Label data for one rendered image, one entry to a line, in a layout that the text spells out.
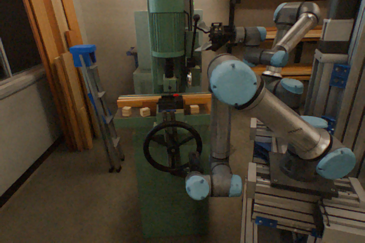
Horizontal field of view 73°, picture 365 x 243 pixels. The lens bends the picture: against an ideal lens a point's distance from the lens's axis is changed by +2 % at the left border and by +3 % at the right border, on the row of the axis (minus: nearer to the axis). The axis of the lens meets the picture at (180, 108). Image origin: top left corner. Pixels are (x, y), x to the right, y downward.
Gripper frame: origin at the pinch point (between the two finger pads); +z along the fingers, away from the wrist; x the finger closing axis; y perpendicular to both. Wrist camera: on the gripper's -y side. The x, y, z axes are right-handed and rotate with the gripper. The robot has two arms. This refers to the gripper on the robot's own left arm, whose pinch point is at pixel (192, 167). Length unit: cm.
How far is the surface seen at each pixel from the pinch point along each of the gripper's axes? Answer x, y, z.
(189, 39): 0, -74, 25
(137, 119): -28.7, -23.9, 12.0
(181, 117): -5.3, -24.1, 2.7
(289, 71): 139, -97, 196
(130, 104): -35, -33, 24
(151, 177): -22.8, 10.0, 30.7
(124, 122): -36.0, -22.1, 12.4
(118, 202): -56, 39, 84
